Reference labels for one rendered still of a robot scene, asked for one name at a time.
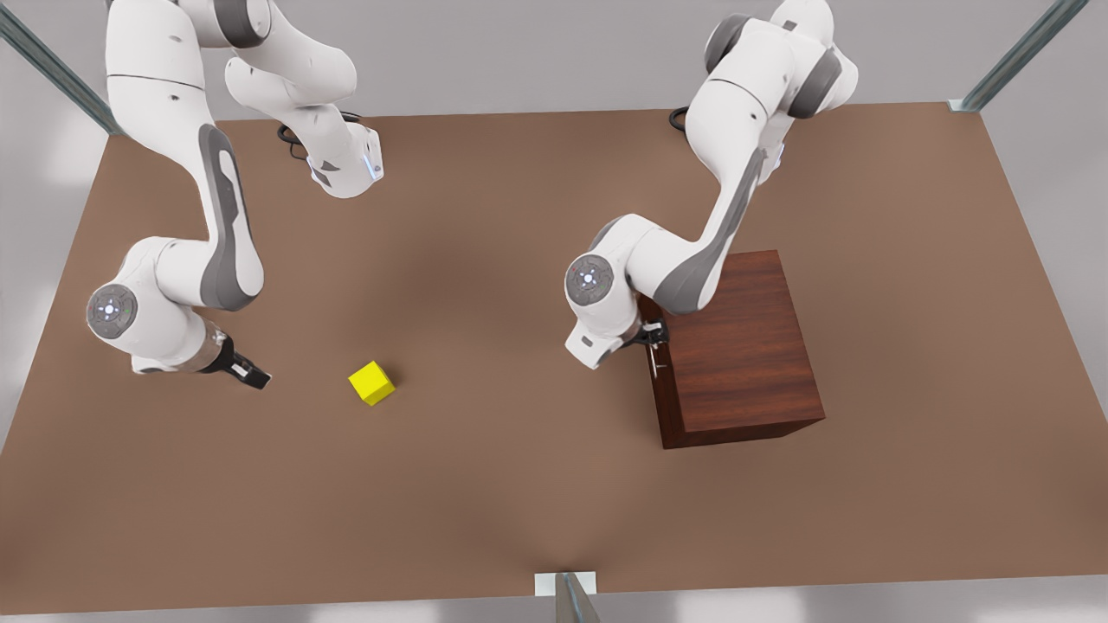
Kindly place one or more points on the yellow cube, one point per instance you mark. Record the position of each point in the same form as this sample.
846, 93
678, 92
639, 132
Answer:
371, 383

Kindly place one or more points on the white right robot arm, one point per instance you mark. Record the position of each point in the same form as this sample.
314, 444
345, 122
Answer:
227, 242

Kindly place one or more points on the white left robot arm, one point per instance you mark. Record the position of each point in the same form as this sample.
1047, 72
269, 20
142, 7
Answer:
731, 130

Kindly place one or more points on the silver frame post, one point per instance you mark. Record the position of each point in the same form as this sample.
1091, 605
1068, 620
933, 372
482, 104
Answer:
1013, 56
52, 65
573, 597

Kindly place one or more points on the dark wooden cabinet box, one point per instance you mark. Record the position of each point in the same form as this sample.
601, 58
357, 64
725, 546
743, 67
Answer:
744, 346

